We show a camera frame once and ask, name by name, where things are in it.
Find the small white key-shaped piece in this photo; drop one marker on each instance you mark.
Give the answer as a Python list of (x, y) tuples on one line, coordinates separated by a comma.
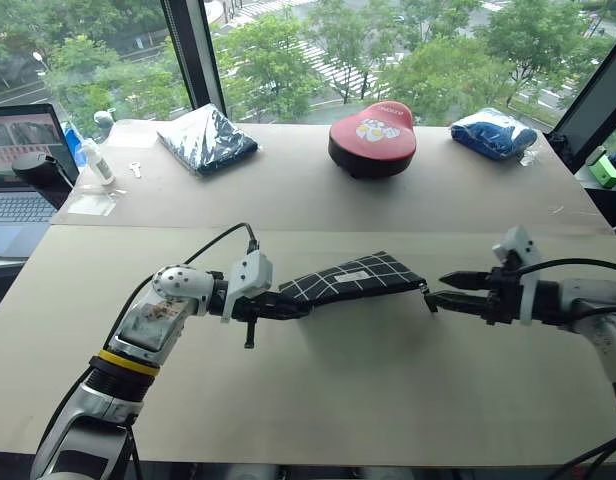
[(135, 170)]

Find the open laptop computer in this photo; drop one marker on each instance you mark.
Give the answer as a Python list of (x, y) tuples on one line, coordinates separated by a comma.
[(18, 210)]

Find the blue plastic bag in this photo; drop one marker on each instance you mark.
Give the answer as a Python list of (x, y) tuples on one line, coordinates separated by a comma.
[(74, 142)]

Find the black white-grid zip pouch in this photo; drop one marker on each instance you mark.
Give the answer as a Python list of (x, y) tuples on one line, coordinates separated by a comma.
[(358, 277)]

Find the grey-green round object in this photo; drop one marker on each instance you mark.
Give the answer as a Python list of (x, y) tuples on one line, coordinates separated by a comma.
[(104, 121)]

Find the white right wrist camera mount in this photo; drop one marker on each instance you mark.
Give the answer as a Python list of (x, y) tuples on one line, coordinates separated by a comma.
[(518, 245)]

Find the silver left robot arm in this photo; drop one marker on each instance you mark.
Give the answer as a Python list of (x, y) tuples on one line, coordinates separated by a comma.
[(148, 325)]

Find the green box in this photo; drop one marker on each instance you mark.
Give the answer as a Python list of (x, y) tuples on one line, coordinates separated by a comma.
[(605, 172)]

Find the small clear plastic scrap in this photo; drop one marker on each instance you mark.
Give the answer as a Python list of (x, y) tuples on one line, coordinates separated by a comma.
[(528, 158)]

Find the beige cardboard table sheet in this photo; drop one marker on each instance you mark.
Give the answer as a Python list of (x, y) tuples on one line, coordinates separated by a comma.
[(338, 390), (313, 200)]

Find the navy white packaged cloth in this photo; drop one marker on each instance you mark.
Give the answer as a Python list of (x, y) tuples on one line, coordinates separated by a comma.
[(210, 140)]

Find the red black padded case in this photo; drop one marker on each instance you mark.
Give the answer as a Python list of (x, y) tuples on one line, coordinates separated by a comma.
[(373, 137)]

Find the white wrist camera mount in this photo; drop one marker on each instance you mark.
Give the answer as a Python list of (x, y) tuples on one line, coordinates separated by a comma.
[(250, 275), (518, 245)]

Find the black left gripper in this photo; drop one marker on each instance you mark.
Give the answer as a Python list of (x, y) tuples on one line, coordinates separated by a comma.
[(249, 310)]

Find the small white bottle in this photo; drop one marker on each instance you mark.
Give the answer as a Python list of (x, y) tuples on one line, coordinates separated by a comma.
[(100, 167)]

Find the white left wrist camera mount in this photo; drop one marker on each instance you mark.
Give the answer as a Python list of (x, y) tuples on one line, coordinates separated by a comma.
[(250, 275)]

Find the clear flat plastic bag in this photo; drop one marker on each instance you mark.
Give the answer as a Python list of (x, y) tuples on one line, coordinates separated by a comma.
[(93, 204)]

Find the blue white packaged cloth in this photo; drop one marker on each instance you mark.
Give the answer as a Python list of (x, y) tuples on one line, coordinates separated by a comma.
[(493, 132)]

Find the black window frame post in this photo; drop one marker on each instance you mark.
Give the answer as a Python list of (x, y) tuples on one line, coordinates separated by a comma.
[(198, 55), (598, 100)]

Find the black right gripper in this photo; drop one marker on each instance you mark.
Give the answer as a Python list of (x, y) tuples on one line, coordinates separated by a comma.
[(503, 300)]

